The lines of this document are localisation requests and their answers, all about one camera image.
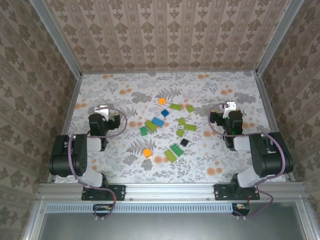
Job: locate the green two-by-four lego brick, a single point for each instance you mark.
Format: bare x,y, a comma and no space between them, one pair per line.
177,150

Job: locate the aluminium corner post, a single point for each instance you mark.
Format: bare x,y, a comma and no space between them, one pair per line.
280,37
57,40

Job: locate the green two-by-two lego brick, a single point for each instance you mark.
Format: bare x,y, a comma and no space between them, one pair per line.
143,131

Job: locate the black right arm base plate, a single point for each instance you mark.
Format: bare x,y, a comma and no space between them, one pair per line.
222,192

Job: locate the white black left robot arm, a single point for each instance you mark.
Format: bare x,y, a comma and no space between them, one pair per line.
75,155

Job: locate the lime two-by-three lego brick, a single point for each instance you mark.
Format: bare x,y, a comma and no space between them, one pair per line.
190,108

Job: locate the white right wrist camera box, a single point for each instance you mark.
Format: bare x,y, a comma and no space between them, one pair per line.
231,106

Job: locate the aluminium front rail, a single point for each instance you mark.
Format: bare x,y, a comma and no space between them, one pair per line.
170,191

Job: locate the light blue two-by-four lego brick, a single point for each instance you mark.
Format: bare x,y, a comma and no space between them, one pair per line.
158,122

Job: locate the orange two-by-two lego brick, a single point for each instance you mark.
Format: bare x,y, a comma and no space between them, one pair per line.
147,153
162,101

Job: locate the grey metal front panel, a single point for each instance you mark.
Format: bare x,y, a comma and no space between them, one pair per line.
175,225

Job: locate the aluminium back rail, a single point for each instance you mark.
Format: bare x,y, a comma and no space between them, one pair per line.
175,71

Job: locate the aluminium side rail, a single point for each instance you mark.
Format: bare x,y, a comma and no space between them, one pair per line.
72,100
266,100

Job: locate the dark blue two-by-two lego brick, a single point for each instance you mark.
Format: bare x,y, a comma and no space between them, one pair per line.
165,113

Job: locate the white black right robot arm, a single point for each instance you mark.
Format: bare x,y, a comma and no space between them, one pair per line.
270,160

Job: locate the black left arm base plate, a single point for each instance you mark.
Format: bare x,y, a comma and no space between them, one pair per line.
117,193

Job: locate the lime two-by-two lego brick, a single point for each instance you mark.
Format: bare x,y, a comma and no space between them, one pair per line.
180,132
181,121

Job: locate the black two-by-two lego brick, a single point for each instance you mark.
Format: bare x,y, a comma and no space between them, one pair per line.
184,142

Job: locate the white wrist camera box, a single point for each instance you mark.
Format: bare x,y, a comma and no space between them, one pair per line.
102,111
231,106

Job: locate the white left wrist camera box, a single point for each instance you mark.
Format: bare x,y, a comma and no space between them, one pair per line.
102,111

